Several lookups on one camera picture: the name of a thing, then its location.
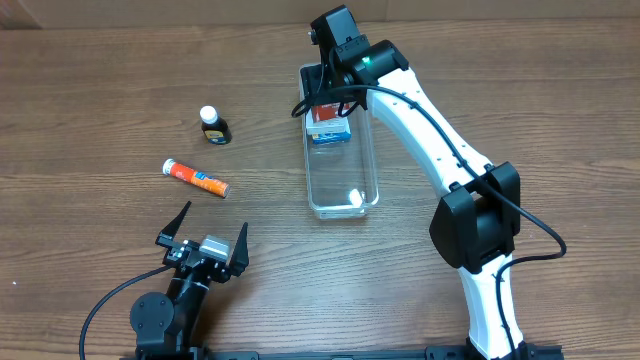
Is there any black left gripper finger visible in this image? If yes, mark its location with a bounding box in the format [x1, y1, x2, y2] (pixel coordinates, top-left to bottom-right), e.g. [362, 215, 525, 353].
[229, 222, 249, 276]
[160, 201, 192, 238]

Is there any red white small box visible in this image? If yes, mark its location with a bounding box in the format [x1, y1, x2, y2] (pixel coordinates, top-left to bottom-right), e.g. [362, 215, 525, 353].
[311, 103, 340, 123]

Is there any white plaster box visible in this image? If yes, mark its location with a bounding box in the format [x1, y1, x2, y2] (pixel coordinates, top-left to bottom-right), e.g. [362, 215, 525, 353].
[305, 117, 348, 135]

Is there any orange tablet tube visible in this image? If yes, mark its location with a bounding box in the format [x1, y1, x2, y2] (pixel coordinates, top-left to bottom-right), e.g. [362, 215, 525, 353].
[162, 158, 230, 198]

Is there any clear plastic container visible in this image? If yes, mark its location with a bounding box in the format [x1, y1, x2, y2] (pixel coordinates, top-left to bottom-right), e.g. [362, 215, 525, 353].
[298, 62, 380, 221]

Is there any dark bottle white cap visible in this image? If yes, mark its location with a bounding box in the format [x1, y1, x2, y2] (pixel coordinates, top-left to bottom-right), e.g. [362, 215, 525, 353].
[199, 105, 232, 145]

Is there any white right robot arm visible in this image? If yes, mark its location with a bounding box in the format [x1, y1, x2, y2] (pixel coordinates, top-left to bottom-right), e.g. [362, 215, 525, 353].
[296, 5, 525, 359]

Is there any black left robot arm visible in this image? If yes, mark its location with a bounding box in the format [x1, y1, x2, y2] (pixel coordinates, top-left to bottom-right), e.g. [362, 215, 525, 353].
[130, 204, 249, 359]

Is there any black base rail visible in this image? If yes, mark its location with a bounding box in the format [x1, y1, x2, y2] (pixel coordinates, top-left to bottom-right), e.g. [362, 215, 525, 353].
[119, 344, 565, 360]

